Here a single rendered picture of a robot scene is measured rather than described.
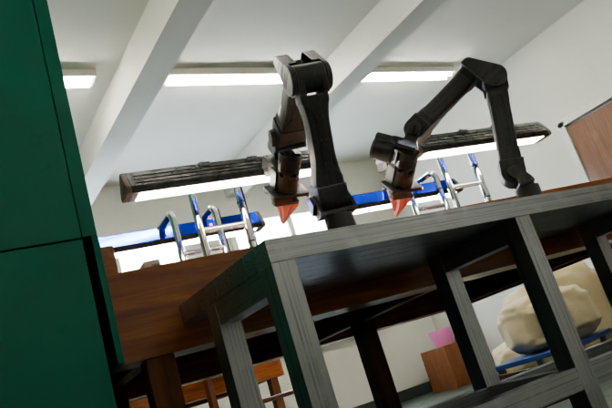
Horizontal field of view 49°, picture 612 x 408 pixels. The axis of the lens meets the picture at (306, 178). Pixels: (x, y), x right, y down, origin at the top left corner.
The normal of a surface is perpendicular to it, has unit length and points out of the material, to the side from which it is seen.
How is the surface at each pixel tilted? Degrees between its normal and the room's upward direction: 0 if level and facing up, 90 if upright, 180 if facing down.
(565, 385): 90
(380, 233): 90
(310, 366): 90
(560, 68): 90
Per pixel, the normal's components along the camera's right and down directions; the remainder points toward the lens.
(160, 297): 0.39, -0.39
